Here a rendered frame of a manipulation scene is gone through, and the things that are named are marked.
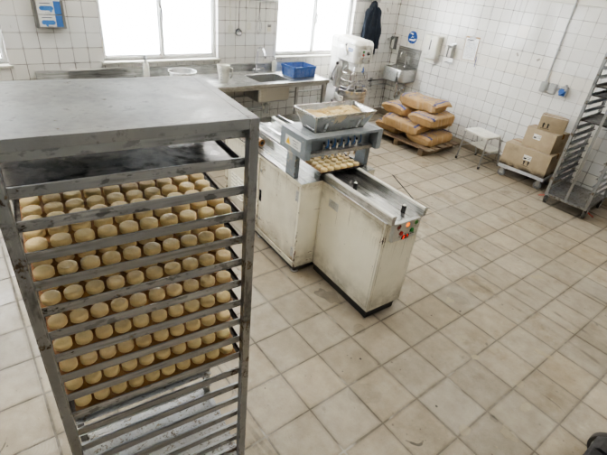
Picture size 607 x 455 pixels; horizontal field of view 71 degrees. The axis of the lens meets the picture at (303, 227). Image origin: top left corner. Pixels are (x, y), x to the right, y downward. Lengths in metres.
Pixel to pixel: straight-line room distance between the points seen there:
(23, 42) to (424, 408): 4.88
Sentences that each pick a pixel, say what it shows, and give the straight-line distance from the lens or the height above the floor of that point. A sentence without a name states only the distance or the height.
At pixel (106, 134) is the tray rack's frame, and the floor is 1.81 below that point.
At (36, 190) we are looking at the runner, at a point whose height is 1.68.
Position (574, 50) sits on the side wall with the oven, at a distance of 6.53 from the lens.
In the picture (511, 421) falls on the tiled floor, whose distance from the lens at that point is 3.06.
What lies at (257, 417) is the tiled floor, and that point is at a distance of 2.65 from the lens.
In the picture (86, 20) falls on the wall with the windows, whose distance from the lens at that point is 5.48.
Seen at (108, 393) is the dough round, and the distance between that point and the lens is 1.71.
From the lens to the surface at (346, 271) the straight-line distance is 3.23.
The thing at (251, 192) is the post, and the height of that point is 1.59.
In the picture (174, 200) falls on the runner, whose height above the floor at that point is 1.59.
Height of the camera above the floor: 2.18
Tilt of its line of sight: 31 degrees down
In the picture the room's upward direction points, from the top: 7 degrees clockwise
